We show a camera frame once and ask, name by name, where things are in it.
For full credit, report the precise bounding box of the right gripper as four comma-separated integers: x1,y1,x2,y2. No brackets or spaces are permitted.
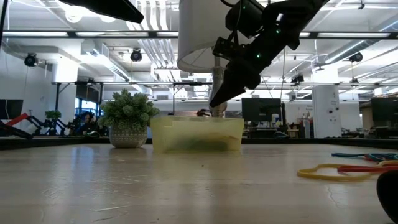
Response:
209,18,299,108

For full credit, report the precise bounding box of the blue rubber band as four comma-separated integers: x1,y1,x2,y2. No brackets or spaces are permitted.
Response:
331,152,398,162

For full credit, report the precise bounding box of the red rubber band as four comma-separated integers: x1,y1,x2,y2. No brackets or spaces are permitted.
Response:
337,164,398,174

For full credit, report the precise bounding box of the yellow translucent plastic bin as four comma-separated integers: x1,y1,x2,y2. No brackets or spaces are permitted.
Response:
150,114,245,154

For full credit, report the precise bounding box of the black monitor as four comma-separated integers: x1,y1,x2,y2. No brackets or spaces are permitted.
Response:
241,98,282,123
0,99,24,121
369,97,398,128

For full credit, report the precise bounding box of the white shade silver table lamp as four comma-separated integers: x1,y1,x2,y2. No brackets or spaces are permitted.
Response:
177,0,237,118

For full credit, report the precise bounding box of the cluttered equipment workbench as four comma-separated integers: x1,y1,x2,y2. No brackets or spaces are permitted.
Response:
244,119,313,139

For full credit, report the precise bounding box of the white round column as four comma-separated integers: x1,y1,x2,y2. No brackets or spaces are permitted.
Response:
312,85,342,139

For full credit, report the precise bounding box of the green plant in patterned pot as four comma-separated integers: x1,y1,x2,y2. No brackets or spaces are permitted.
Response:
97,88,161,149

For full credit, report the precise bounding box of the small background plant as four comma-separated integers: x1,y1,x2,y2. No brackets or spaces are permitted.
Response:
44,110,62,123

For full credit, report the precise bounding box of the black rounded object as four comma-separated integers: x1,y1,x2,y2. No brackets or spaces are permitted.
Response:
376,170,398,223

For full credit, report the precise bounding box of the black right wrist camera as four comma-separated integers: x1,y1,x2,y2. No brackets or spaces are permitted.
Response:
213,36,247,62

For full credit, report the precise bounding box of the black background rig frame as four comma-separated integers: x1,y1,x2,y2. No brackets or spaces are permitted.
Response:
51,80,215,116

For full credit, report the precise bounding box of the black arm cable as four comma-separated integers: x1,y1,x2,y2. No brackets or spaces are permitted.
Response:
0,0,9,47

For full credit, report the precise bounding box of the black aluminium table frame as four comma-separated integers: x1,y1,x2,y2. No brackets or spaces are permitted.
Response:
0,136,398,151

